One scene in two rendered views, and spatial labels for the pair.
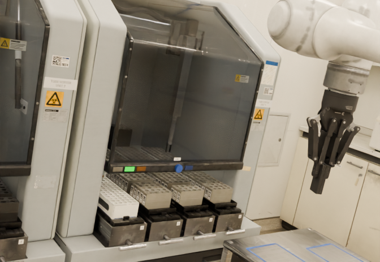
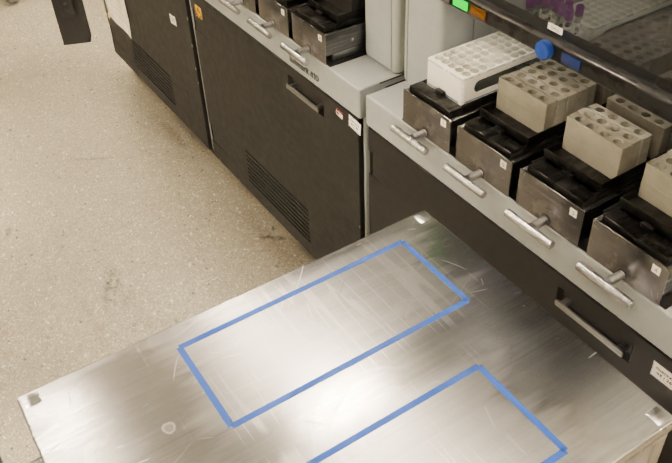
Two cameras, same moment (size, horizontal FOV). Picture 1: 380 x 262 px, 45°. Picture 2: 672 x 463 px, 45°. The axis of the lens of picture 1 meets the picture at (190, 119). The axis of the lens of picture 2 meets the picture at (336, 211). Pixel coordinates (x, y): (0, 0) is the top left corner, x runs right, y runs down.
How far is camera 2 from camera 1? 1.80 m
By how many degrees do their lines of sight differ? 89
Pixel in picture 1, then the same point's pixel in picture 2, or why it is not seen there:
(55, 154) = not seen: outside the picture
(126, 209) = (444, 78)
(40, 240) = (386, 67)
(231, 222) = (630, 265)
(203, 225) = (557, 213)
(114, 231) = (407, 99)
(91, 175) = not seen: outside the picture
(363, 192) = not seen: outside the picture
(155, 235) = (464, 155)
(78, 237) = not seen: hidden behind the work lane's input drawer
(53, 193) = not seen: outside the picture
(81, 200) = (418, 30)
